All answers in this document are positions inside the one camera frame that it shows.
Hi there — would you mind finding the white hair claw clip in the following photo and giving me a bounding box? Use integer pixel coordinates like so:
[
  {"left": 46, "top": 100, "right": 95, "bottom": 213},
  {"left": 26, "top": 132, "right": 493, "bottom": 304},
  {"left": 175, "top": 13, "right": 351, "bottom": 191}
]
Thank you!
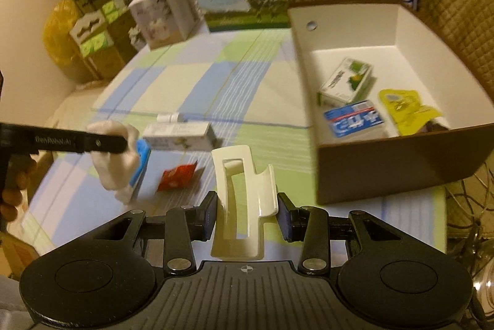
[{"left": 210, "top": 145, "right": 278, "bottom": 260}]

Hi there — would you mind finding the small cardboard box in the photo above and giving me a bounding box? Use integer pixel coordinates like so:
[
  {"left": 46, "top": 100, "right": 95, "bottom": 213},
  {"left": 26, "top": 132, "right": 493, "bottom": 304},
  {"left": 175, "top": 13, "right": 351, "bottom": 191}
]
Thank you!
[{"left": 0, "top": 233, "right": 41, "bottom": 278}]

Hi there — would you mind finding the checked tablecloth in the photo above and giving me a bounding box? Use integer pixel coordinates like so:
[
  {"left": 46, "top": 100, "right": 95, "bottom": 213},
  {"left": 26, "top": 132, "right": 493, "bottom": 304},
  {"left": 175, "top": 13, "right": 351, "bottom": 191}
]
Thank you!
[{"left": 17, "top": 27, "right": 448, "bottom": 265}]

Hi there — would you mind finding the beige thin cable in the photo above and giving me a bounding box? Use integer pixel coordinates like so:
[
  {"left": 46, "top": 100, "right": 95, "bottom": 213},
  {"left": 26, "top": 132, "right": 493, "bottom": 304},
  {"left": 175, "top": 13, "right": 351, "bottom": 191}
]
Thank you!
[{"left": 444, "top": 164, "right": 494, "bottom": 236}]

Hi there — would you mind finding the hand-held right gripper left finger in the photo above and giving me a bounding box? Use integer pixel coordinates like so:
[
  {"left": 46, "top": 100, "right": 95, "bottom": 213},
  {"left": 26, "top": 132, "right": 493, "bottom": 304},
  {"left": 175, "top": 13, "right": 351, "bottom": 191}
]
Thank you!
[{"left": 92, "top": 191, "right": 217, "bottom": 277}]

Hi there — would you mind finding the red packet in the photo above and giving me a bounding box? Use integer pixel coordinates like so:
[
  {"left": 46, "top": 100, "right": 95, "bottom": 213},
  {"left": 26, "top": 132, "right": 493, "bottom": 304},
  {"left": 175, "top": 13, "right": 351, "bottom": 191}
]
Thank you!
[{"left": 156, "top": 160, "right": 199, "bottom": 193}]

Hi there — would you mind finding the blue cream tube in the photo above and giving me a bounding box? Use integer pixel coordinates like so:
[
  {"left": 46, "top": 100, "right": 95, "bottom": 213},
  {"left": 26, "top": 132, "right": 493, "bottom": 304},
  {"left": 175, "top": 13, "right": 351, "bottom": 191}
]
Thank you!
[{"left": 116, "top": 143, "right": 152, "bottom": 205}]

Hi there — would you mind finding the yellow pouch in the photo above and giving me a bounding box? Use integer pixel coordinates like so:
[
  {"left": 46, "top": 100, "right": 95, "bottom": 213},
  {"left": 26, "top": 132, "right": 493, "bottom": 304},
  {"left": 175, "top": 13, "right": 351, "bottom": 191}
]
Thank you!
[{"left": 378, "top": 88, "right": 442, "bottom": 137}]

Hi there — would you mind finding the yellow plastic bag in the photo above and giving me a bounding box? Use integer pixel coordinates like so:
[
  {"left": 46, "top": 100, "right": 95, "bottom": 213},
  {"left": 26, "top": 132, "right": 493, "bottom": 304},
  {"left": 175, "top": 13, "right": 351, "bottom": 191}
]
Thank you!
[{"left": 42, "top": 0, "right": 90, "bottom": 81}]

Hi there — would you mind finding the brown storage box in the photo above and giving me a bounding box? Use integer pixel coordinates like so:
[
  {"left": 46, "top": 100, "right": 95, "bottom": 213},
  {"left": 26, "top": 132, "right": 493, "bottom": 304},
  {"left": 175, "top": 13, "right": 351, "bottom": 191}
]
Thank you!
[{"left": 287, "top": 0, "right": 494, "bottom": 205}]

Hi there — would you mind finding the green medicine box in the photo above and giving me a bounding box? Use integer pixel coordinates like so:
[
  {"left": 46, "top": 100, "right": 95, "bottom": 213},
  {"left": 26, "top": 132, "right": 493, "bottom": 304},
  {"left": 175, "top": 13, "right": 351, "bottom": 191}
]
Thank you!
[{"left": 317, "top": 58, "right": 374, "bottom": 108}]

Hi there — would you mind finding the small white bottle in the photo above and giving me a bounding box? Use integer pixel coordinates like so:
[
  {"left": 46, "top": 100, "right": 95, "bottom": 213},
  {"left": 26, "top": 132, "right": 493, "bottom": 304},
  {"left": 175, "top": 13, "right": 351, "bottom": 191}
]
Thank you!
[{"left": 157, "top": 112, "right": 188, "bottom": 123}]

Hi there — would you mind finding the blue clear plastic box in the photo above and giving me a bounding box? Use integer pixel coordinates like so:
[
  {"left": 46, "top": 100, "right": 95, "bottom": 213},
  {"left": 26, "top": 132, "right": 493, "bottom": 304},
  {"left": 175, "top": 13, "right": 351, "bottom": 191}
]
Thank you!
[{"left": 323, "top": 99, "right": 387, "bottom": 139}]

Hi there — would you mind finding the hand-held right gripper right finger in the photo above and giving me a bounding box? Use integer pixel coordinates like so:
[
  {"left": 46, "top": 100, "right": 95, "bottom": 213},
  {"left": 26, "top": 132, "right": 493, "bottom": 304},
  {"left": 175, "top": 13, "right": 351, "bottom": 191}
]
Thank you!
[{"left": 277, "top": 192, "right": 405, "bottom": 277}]

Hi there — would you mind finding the brown cardboard box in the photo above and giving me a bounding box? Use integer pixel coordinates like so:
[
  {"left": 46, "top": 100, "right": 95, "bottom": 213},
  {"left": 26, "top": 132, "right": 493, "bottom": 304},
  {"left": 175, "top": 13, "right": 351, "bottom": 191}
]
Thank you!
[{"left": 81, "top": 21, "right": 140, "bottom": 80}]

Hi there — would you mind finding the white humidifier box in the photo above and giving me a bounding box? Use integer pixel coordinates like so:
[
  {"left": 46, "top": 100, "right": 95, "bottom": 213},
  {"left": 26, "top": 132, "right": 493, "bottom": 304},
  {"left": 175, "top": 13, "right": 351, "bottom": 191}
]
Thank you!
[{"left": 128, "top": 0, "right": 205, "bottom": 52}]

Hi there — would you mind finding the white towel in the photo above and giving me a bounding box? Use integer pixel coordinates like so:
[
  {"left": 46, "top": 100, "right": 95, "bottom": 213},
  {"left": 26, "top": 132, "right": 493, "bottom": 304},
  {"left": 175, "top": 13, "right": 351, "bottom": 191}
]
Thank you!
[{"left": 87, "top": 121, "right": 140, "bottom": 192}]

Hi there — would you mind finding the person's left hand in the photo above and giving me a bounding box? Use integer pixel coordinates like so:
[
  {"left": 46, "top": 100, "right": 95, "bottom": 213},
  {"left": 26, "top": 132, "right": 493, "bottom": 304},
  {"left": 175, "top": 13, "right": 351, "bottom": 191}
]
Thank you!
[{"left": 0, "top": 156, "right": 38, "bottom": 223}]

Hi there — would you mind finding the stack of green tissue packs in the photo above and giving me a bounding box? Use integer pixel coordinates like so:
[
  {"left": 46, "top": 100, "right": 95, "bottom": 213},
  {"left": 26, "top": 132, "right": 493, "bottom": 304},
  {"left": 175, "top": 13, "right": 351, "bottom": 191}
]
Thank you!
[{"left": 69, "top": 0, "right": 132, "bottom": 58}]

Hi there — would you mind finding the white ointment box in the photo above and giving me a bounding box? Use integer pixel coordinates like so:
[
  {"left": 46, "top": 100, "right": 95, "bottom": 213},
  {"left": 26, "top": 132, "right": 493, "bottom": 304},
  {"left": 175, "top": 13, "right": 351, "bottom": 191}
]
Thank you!
[{"left": 143, "top": 122, "right": 217, "bottom": 152}]

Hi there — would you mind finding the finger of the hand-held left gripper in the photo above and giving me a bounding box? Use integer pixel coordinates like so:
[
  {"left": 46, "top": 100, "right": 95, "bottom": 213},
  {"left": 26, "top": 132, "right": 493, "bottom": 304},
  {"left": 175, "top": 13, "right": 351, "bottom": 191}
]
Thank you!
[{"left": 83, "top": 133, "right": 129, "bottom": 155}]

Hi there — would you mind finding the quilted beige chair cover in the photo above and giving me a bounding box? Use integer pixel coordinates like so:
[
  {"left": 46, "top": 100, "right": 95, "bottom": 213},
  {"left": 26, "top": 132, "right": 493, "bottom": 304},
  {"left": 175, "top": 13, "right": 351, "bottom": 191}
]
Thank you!
[{"left": 419, "top": 0, "right": 494, "bottom": 103}]

